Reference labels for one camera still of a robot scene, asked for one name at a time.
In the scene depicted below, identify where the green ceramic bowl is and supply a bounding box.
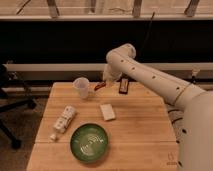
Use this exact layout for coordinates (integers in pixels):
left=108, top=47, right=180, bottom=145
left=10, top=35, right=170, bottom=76
left=70, top=123, right=109, bottom=163

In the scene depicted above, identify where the translucent white cup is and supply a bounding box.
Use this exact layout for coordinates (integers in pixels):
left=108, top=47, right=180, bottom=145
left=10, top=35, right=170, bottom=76
left=73, top=77, right=89, bottom=99

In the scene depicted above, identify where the white tube with cap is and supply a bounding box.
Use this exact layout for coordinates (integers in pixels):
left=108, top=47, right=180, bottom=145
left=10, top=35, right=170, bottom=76
left=50, top=106, right=76, bottom=141

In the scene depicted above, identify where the black floor cable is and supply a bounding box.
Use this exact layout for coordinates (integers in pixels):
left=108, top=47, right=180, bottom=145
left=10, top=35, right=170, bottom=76
left=168, top=106, right=184, bottom=134

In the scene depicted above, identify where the white rectangular sponge block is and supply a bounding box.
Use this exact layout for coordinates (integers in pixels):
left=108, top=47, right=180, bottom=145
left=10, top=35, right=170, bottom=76
left=100, top=104, right=116, bottom=121

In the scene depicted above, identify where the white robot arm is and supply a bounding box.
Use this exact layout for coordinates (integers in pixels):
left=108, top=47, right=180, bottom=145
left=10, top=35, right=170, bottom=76
left=103, top=43, right=213, bottom=171

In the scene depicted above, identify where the black red handheld device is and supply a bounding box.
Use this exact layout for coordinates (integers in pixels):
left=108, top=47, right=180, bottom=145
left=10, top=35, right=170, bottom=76
left=119, top=78, right=129, bottom=94

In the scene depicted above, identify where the black office chair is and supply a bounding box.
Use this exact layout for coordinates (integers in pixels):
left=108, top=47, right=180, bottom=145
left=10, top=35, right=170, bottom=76
left=0, top=64, right=36, bottom=149

